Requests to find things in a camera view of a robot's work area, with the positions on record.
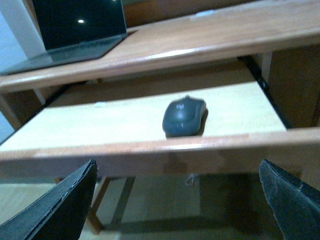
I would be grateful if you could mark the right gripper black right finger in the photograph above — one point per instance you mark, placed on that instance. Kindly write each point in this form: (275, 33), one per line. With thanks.
(295, 204)

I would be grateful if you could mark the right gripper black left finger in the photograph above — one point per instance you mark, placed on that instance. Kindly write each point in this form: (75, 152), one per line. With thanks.
(60, 213)

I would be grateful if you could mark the dark grey computer mouse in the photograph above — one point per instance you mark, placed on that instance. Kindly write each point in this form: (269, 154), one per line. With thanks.
(183, 117)

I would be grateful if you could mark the wooden keyboard tray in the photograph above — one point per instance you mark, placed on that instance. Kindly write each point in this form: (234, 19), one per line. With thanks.
(119, 124)

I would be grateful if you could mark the wooden desk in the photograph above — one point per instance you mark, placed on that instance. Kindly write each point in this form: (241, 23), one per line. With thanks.
(278, 41)

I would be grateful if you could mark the grey laptop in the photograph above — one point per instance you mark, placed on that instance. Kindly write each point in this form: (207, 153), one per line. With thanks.
(74, 31)

